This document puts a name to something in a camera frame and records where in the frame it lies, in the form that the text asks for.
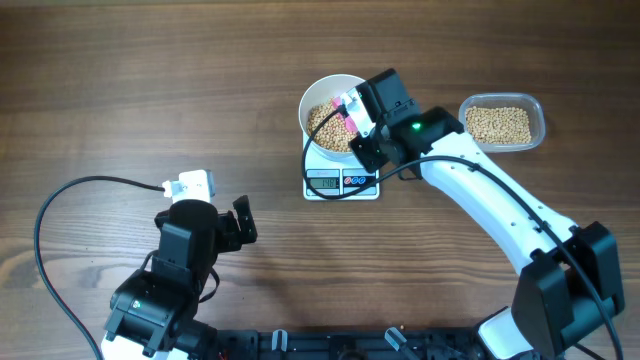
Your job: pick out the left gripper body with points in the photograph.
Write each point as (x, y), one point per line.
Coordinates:
(228, 238)

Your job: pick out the white bowl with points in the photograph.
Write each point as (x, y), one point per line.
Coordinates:
(320, 90)

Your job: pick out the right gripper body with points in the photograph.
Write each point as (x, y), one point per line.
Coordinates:
(370, 150)

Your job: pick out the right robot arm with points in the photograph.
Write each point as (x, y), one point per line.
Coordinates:
(569, 276)

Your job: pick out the clear plastic container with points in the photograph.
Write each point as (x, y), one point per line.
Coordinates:
(503, 122)

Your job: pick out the pink plastic measuring scoop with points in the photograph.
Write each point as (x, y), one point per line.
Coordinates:
(344, 103)

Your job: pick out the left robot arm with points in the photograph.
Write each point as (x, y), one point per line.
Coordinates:
(153, 311)

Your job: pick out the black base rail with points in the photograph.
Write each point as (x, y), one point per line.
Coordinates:
(430, 344)

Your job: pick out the white digital kitchen scale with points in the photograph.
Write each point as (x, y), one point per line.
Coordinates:
(333, 173)

